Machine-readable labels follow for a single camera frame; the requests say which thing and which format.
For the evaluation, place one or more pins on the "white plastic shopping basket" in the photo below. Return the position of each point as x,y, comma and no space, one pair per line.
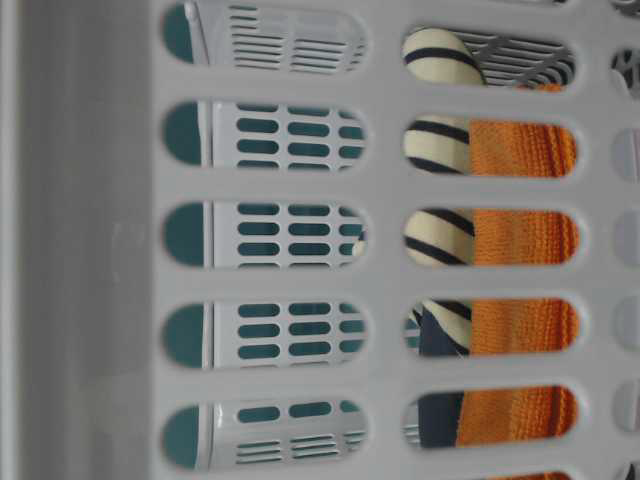
87,283

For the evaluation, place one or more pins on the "cream navy striped cloth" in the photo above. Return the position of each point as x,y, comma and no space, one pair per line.
441,237

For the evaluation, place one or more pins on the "orange knitted cloth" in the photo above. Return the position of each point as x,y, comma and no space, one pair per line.
508,326

